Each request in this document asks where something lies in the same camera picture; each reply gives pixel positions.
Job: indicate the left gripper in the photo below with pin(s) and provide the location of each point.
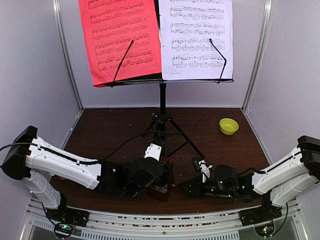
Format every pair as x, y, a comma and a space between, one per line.
163, 181

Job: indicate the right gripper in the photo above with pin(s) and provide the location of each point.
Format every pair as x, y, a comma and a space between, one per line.
195, 187

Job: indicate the brown wooden metronome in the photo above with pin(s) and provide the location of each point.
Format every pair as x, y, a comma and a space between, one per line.
162, 194

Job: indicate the yellow-green bowl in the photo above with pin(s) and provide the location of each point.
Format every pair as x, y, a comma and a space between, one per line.
228, 126

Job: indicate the red sheet music page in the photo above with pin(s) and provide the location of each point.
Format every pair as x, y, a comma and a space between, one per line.
122, 39

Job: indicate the white sheet music page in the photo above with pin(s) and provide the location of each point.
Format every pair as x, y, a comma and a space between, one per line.
196, 40

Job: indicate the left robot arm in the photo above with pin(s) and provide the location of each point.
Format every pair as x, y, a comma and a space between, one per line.
29, 155

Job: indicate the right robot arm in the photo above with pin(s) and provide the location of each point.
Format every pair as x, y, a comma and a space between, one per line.
279, 182

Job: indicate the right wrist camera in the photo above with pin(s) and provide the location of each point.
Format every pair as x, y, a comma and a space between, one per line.
200, 166

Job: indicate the aluminium front frame rail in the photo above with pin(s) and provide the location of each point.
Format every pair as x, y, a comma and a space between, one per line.
179, 218

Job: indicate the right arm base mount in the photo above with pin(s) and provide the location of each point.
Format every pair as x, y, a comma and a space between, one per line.
262, 217

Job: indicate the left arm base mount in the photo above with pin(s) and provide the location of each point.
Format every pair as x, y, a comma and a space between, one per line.
65, 219

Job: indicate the left aluminium corner post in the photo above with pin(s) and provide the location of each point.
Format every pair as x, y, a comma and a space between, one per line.
67, 61

